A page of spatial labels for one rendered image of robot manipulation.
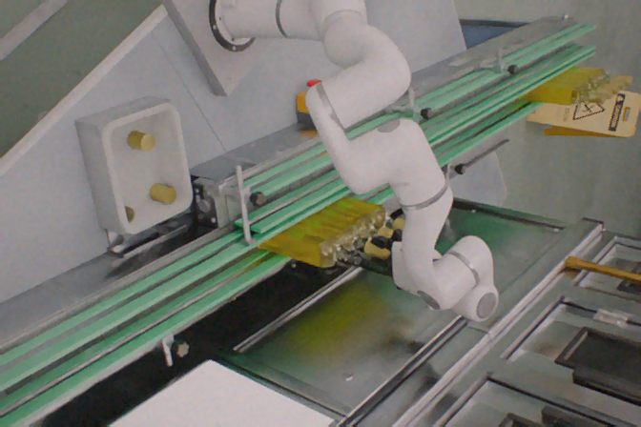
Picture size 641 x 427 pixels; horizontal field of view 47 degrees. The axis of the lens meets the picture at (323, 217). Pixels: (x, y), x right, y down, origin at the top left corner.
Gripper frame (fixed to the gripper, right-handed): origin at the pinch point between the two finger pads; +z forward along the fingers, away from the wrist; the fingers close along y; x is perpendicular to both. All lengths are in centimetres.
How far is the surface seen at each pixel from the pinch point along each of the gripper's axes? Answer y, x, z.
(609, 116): -76, -293, 148
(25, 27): 43, 37, 90
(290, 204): 5.9, 7.2, 22.2
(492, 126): -4, -81, 45
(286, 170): 13.2, 6.1, 23.9
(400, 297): -12.8, -4.0, 0.0
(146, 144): 26, 35, 27
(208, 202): 11.6, 25.2, 24.6
